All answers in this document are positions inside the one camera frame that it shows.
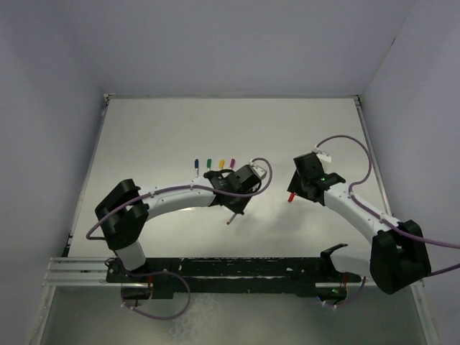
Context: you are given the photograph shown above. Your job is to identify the red pen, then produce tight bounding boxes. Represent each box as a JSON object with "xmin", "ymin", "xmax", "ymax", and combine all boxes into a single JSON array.
[{"xmin": 226, "ymin": 213, "xmax": 238, "ymax": 225}]

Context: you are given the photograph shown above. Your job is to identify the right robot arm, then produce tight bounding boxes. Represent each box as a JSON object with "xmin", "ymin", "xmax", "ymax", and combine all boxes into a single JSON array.
[{"xmin": 287, "ymin": 152, "xmax": 432, "ymax": 295}]

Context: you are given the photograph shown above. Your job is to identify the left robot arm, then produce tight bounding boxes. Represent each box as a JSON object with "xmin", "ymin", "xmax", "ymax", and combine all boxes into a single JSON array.
[{"xmin": 95, "ymin": 163, "xmax": 267, "ymax": 282}]

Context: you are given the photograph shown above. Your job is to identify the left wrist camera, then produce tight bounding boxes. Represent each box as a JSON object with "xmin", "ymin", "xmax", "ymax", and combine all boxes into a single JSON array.
[{"xmin": 249, "ymin": 162, "xmax": 269, "ymax": 181}]

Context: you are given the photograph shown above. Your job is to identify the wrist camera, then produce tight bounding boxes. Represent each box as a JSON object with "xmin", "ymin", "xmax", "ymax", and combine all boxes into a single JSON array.
[
  {"xmin": 249, "ymin": 162, "xmax": 269, "ymax": 181},
  {"xmin": 313, "ymin": 146, "xmax": 332, "ymax": 165}
]

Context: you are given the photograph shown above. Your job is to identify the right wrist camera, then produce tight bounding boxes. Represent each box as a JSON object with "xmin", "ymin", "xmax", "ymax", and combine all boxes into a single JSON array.
[{"xmin": 313, "ymin": 146, "xmax": 332, "ymax": 165}]

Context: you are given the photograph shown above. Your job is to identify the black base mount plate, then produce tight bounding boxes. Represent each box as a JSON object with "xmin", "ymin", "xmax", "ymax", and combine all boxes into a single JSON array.
[{"xmin": 105, "ymin": 257, "xmax": 362, "ymax": 300}]

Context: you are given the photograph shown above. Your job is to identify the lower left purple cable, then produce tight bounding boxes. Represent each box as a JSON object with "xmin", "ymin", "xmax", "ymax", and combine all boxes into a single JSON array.
[{"xmin": 120, "ymin": 270, "xmax": 192, "ymax": 320}]

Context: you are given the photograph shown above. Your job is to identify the aluminium rail frame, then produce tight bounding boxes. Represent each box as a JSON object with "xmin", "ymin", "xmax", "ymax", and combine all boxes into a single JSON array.
[{"xmin": 43, "ymin": 257, "xmax": 107, "ymax": 287}]

